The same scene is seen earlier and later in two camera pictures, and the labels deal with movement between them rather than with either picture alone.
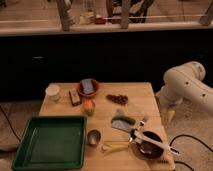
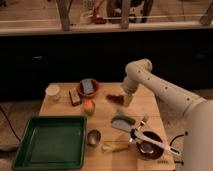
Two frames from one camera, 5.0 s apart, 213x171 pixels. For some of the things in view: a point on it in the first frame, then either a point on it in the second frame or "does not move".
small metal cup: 93,137 does not move
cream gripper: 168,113 -> 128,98
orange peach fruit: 89,107 does not move
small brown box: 75,97 does not move
